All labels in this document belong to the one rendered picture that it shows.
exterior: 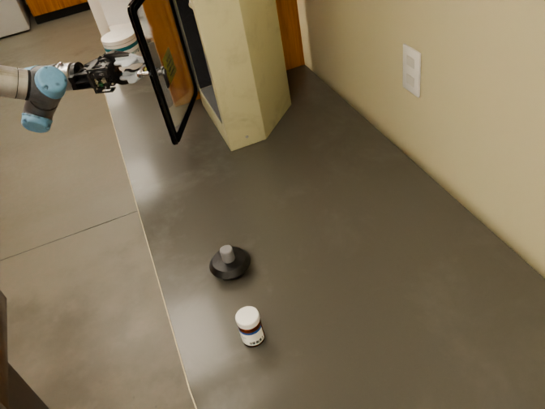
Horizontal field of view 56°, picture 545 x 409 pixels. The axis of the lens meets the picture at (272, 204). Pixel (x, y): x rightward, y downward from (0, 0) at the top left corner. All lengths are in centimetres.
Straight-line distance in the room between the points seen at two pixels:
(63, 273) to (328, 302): 196
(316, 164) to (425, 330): 57
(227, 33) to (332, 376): 85
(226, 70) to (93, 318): 149
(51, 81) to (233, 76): 45
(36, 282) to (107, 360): 70
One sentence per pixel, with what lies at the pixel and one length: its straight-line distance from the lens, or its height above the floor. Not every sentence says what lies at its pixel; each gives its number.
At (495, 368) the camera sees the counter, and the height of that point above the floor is 94.
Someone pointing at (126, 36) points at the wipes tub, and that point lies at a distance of 207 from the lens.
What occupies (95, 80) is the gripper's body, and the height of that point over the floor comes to 120.
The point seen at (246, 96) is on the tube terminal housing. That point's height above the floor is 109.
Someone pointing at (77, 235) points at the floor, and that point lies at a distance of 300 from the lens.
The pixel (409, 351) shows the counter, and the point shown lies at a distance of 98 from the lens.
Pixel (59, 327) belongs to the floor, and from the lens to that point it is 258.
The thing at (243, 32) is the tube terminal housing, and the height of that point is 127.
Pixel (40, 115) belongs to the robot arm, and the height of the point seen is 116.
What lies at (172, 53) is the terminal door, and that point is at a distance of 155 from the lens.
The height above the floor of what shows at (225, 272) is 97.
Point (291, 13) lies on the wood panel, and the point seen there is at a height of 113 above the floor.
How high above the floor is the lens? 176
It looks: 40 degrees down
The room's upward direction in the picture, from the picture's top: 12 degrees counter-clockwise
